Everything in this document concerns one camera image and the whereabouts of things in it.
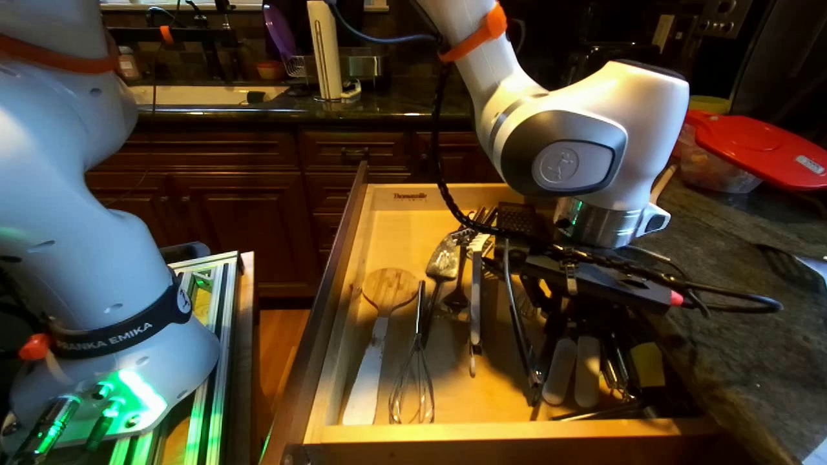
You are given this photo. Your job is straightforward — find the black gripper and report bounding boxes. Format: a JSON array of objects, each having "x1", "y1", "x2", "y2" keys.
[{"x1": 541, "y1": 288, "x2": 646, "y2": 394}]

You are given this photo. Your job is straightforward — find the open wooden drawer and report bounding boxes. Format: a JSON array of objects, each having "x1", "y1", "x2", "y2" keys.
[{"x1": 262, "y1": 158, "x2": 730, "y2": 465}]

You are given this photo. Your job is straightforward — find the small yellow utensil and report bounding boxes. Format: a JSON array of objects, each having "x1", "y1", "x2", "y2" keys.
[{"x1": 626, "y1": 339, "x2": 669, "y2": 394}]

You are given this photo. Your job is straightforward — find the black meat fork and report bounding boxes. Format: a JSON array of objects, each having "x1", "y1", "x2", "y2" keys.
[{"x1": 436, "y1": 245, "x2": 473, "y2": 334}]

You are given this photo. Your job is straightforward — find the metal slotted spatula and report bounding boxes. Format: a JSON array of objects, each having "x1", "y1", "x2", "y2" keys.
[{"x1": 422, "y1": 224, "x2": 487, "y2": 288}]

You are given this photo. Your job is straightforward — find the clear container with red lid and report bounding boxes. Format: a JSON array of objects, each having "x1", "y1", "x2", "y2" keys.
[{"x1": 675, "y1": 106, "x2": 827, "y2": 200}]

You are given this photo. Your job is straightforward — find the brown wooden base cabinets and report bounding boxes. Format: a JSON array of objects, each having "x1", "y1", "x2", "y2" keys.
[{"x1": 80, "y1": 116, "x2": 519, "y2": 306}]

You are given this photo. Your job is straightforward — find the purple bottle brush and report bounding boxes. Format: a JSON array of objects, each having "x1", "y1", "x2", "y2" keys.
[{"x1": 262, "y1": 2, "x2": 301, "y2": 65}]

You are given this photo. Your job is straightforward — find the white sink basin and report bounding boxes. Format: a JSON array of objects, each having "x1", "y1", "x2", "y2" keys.
[{"x1": 131, "y1": 81, "x2": 293, "y2": 111}]

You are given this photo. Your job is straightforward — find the white utensil handle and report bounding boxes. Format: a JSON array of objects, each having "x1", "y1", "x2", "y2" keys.
[
  {"x1": 571, "y1": 334, "x2": 604, "y2": 414},
  {"x1": 541, "y1": 335, "x2": 582, "y2": 409}
]

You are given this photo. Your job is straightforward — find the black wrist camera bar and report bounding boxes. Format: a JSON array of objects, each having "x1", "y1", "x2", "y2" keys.
[{"x1": 519, "y1": 250, "x2": 691, "y2": 312}]

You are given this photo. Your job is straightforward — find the white handled utensil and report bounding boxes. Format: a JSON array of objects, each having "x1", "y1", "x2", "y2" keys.
[{"x1": 463, "y1": 244, "x2": 497, "y2": 378}]

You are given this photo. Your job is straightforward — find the metal wire whisk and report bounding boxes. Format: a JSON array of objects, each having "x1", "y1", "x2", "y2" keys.
[{"x1": 387, "y1": 277, "x2": 439, "y2": 427}]

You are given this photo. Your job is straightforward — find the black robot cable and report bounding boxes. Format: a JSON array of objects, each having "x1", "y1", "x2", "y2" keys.
[{"x1": 427, "y1": 50, "x2": 492, "y2": 232}]

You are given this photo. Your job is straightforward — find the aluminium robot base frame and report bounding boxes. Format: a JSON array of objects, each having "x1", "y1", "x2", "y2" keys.
[{"x1": 0, "y1": 241, "x2": 258, "y2": 465}]

